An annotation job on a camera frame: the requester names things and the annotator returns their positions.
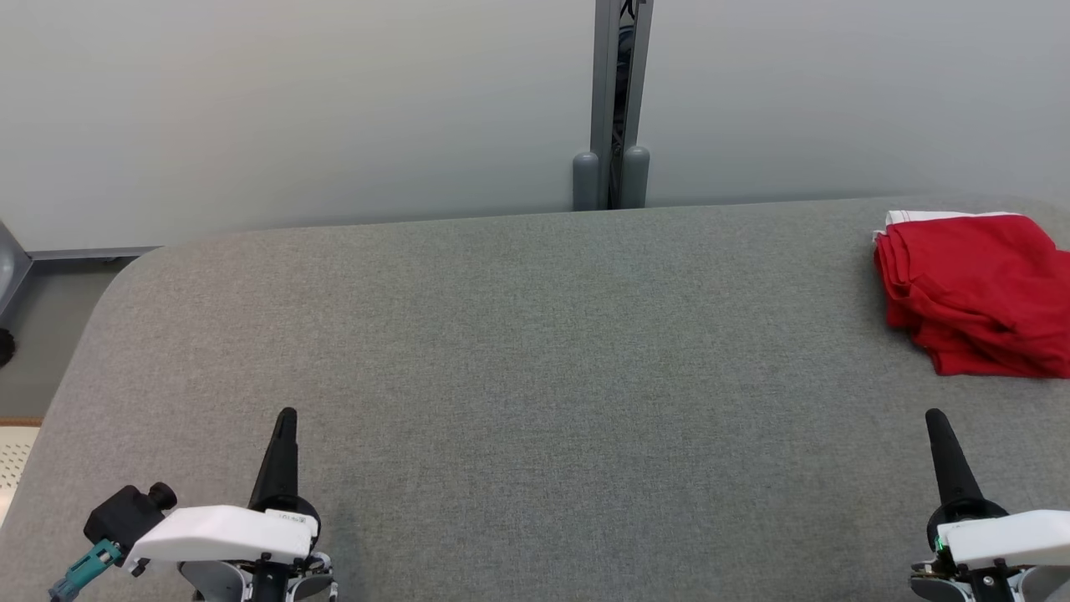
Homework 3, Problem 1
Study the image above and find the red shorts white trim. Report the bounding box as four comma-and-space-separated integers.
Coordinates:
874, 211, 1070, 352

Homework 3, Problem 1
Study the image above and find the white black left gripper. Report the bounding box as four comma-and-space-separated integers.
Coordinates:
124, 407, 337, 602

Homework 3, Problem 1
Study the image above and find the white perforated board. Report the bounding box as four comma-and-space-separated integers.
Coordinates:
0, 416, 43, 504

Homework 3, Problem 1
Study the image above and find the grey partition post with feet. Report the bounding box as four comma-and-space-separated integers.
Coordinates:
573, 0, 653, 212

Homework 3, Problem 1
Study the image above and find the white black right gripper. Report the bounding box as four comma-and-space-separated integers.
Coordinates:
910, 408, 1070, 602

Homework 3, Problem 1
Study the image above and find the grey partition foot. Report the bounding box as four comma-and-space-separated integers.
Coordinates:
0, 220, 33, 320

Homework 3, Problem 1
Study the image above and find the black left cable teal plug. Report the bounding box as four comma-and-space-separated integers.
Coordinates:
48, 539, 123, 602

